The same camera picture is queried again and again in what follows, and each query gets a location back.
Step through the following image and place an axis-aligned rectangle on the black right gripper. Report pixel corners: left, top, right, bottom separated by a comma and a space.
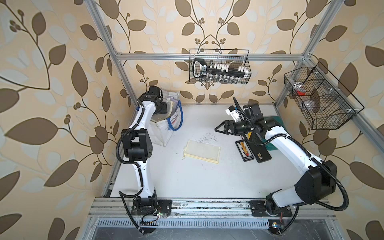
215, 120, 254, 136

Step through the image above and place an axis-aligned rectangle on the white canvas tote bag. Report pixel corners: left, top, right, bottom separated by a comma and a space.
148, 91, 184, 147

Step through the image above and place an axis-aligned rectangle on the cream yellow pouch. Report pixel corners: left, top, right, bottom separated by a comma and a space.
182, 140, 221, 164

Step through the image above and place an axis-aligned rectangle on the yellow trimmed mesh pouch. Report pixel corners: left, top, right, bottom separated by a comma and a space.
164, 96, 179, 118

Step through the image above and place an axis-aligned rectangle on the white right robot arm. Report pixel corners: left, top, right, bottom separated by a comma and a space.
215, 102, 350, 216

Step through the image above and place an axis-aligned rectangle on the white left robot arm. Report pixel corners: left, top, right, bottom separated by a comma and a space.
116, 86, 167, 215

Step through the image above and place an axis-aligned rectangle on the black screwdriver bit case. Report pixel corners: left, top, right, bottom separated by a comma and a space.
235, 140, 255, 162

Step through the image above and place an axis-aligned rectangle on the black yellow battery pack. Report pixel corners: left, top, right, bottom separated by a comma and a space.
246, 134, 272, 164

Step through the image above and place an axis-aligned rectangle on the green plastic tool case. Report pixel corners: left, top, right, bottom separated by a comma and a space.
265, 117, 288, 153

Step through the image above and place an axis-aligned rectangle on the black socket tool set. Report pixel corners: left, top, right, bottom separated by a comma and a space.
190, 58, 252, 79

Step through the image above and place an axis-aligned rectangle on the red item in basket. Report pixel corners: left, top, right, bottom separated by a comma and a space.
292, 84, 307, 97

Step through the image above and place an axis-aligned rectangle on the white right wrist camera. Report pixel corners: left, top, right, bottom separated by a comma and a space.
226, 106, 244, 123

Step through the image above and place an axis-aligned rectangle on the back wall wire basket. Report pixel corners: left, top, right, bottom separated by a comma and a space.
189, 48, 252, 85

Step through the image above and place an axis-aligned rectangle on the wall wire basket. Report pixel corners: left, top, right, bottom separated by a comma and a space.
284, 62, 365, 130
189, 48, 252, 85

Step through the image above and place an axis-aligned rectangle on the right wall wire basket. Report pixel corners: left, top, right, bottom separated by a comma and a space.
284, 62, 365, 130

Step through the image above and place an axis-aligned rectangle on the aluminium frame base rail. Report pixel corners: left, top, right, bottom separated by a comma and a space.
88, 198, 336, 230

